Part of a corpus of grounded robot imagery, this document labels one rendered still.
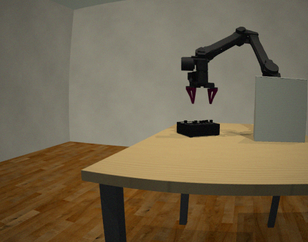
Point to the black lighting desk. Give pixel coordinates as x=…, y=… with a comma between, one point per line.
x=198, y=128

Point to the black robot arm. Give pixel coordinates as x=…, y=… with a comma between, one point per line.
x=239, y=37

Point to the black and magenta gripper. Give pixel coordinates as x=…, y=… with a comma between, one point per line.
x=202, y=80

